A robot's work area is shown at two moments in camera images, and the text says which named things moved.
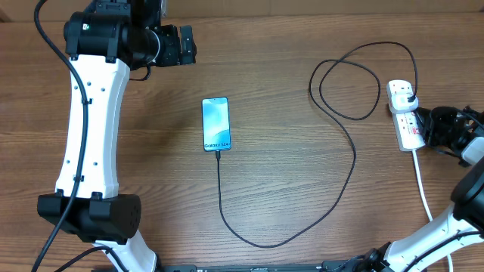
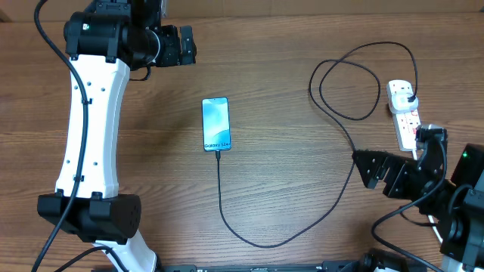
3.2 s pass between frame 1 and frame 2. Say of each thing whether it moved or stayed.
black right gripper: moved
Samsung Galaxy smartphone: stayed
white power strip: stayed
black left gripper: stayed
